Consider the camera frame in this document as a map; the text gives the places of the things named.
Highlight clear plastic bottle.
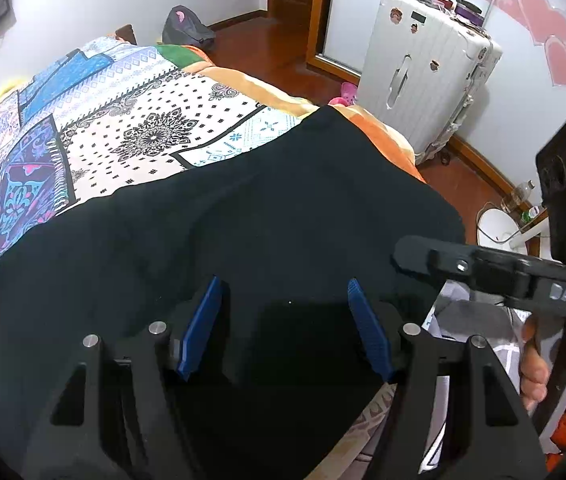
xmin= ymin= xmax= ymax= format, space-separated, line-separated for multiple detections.
xmin=500 ymin=180 xmax=536 ymax=213

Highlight grey bag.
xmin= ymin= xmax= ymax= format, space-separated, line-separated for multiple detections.
xmin=162 ymin=5 xmax=216 ymax=47

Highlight white round stool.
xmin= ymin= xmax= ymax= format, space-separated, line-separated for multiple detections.
xmin=477 ymin=207 xmax=550 ymax=252

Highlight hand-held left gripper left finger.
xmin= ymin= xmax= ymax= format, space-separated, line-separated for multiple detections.
xmin=23 ymin=275 xmax=226 ymax=480

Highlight wooden wardrobe frame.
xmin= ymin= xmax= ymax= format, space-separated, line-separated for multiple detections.
xmin=305 ymin=0 xmax=389 ymax=78

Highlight patchwork printed bedspread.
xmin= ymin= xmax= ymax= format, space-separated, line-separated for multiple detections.
xmin=0 ymin=35 xmax=429 ymax=480

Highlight pink heart wall stickers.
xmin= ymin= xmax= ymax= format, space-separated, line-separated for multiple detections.
xmin=382 ymin=0 xmax=566 ymax=111

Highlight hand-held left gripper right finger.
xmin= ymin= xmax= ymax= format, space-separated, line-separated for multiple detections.
xmin=347 ymin=277 xmax=549 ymax=480

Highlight grey checked cloth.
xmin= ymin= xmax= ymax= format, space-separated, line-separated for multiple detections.
xmin=420 ymin=280 xmax=531 ymax=467

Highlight person's right hand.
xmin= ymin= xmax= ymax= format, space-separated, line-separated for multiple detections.
xmin=520 ymin=314 xmax=566 ymax=413

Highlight pink slippers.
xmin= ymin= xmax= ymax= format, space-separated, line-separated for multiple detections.
xmin=330 ymin=81 xmax=360 ymax=109

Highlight white hard-shell suitcase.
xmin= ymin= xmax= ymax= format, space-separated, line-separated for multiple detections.
xmin=355 ymin=0 xmax=504 ymax=166

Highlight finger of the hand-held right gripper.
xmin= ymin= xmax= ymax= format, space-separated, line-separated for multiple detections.
xmin=390 ymin=235 xmax=535 ymax=301

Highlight black pants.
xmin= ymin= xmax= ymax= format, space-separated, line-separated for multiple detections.
xmin=0 ymin=105 xmax=466 ymax=480

